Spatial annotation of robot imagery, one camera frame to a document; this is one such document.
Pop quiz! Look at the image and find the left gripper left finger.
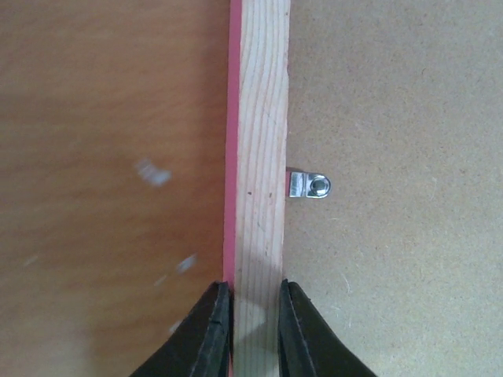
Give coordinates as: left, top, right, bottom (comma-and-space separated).
132, 282, 231, 377

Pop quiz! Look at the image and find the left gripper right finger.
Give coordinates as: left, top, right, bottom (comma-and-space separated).
277, 280, 375, 377

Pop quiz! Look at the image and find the pink picture frame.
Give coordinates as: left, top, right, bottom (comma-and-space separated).
223, 1, 291, 376

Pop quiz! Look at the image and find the metal frame clip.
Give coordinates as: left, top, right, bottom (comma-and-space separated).
285, 168, 332, 199

